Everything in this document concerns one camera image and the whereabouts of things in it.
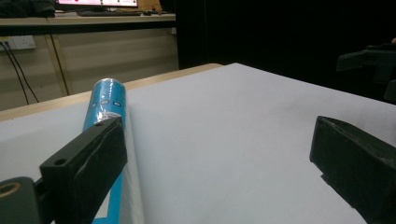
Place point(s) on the computer monitor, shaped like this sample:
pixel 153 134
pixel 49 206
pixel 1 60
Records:
pixel 98 2

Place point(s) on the dark bag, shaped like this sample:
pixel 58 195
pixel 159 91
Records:
pixel 26 7

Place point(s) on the white table sheet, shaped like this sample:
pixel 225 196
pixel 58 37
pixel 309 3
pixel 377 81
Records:
pixel 224 140

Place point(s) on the black curtain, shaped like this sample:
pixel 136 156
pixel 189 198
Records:
pixel 280 34

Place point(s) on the white wall socket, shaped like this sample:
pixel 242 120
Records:
pixel 21 42

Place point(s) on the black keyboard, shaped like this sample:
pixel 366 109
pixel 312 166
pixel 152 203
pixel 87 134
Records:
pixel 109 13

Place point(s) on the beige office desk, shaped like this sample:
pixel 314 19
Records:
pixel 99 21

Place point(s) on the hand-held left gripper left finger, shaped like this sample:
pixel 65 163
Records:
pixel 90 161

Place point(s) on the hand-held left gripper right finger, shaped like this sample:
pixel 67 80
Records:
pixel 358 168

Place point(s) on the blue plastic-wrapped roll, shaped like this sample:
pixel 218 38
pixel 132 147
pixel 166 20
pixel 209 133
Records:
pixel 109 93

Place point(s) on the cardboard box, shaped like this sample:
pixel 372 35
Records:
pixel 149 4

